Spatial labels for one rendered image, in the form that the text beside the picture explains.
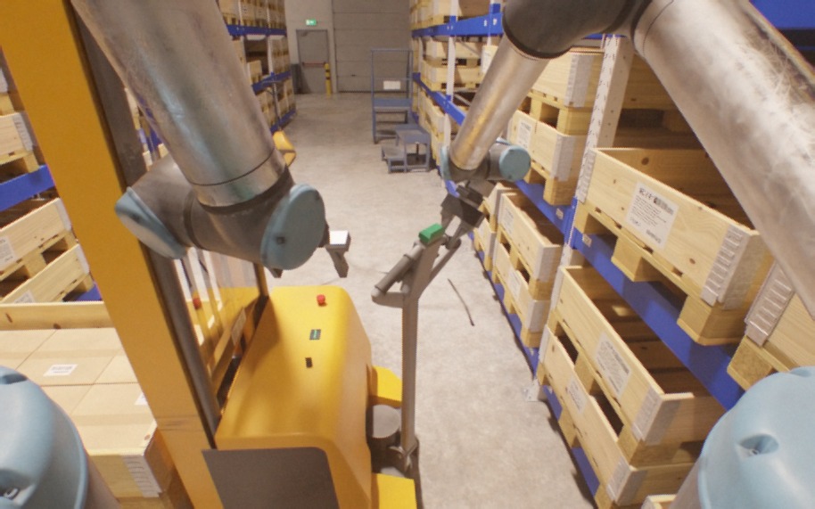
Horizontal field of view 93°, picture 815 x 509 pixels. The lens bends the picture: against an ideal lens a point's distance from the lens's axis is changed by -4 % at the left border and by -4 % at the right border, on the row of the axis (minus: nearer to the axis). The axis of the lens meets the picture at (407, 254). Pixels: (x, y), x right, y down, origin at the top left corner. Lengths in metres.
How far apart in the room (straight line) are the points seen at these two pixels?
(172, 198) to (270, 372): 1.08
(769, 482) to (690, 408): 1.32
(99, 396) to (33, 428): 1.65
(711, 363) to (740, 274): 0.29
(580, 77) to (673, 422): 1.37
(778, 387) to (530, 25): 0.50
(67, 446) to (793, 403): 0.38
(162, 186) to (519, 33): 0.50
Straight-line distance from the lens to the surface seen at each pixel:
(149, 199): 0.50
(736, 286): 1.27
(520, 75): 0.72
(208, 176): 0.37
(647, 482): 1.82
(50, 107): 1.04
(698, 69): 0.55
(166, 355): 1.25
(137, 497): 1.70
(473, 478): 2.27
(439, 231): 1.14
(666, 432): 1.62
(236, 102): 0.35
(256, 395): 1.43
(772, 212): 0.47
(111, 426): 1.78
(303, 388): 1.41
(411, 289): 1.23
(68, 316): 2.41
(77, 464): 0.29
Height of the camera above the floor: 1.90
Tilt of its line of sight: 29 degrees down
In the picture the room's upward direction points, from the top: 1 degrees clockwise
